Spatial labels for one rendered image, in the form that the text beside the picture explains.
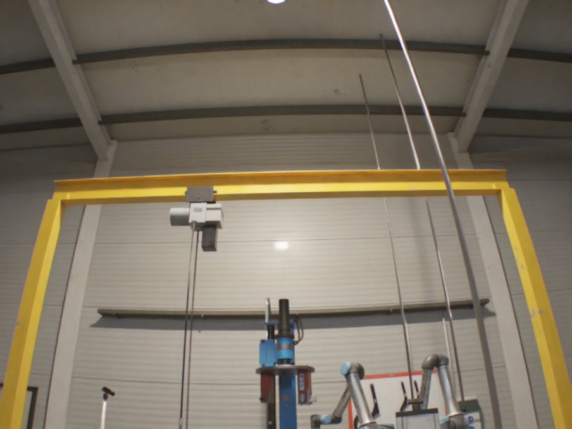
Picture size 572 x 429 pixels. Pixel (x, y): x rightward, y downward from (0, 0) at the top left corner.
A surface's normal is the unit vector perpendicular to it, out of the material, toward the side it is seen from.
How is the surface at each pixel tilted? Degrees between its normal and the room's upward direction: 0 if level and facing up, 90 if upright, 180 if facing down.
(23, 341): 90
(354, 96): 173
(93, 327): 90
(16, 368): 90
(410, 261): 90
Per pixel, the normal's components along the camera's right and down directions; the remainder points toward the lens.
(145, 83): 0.02, 0.80
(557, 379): -0.01, -0.50
